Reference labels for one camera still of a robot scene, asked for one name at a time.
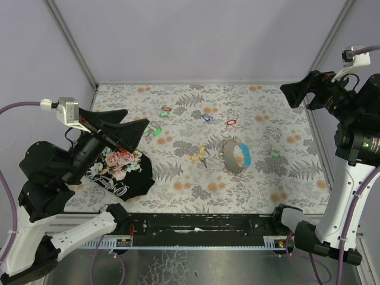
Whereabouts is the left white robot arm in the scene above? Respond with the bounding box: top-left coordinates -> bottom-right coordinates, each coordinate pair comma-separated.
1,109 -> 149,284

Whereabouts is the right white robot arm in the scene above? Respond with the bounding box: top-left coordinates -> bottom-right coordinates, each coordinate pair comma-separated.
274,71 -> 379,265

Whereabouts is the black floral cloth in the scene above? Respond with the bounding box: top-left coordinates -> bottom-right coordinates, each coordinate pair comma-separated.
83,147 -> 155,202

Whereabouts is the yellow key tag lower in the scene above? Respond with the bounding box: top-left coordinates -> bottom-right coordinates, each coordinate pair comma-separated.
189,155 -> 201,161

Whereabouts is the yellow key tag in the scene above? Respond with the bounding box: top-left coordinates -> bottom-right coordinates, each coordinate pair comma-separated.
189,155 -> 201,161
198,145 -> 206,156

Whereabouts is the yellow key tag upper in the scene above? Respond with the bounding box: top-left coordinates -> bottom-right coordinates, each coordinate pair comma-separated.
198,145 -> 206,156

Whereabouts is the floral table mat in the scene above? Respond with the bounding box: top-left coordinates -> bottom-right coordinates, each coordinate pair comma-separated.
65,84 -> 330,214

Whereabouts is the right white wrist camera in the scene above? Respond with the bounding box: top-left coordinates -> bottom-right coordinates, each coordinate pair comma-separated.
331,45 -> 371,82

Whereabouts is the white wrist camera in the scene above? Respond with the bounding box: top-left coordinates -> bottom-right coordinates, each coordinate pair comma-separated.
331,45 -> 371,82
56,97 -> 81,129

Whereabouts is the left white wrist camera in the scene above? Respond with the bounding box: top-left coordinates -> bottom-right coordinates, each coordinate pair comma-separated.
56,97 -> 81,129

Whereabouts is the right aluminium frame post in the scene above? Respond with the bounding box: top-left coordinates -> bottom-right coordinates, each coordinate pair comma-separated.
301,0 -> 357,88

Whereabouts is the aluminium frame post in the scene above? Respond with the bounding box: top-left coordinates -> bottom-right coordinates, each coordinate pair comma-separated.
44,0 -> 99,90
301,0 -> 357,88

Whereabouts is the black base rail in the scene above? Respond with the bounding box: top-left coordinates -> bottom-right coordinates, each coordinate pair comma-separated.
113,213 -> 290,248

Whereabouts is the left aluminium frame post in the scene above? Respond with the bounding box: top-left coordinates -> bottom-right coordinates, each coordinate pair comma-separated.
44,0 -> 99,90

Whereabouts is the left white cable duct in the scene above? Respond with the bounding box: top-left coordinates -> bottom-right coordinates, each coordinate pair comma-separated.
80,237 -> 132,250

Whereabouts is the white cable duct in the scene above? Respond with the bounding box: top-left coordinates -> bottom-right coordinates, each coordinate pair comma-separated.
263,236 -> 287,254
80,237 -> 132,250

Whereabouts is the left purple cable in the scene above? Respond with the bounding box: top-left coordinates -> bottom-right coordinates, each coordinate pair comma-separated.
0,100 -> 125,285

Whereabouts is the right white cable duct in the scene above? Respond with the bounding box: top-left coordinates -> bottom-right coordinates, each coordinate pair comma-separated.
263,236 -> 287,254

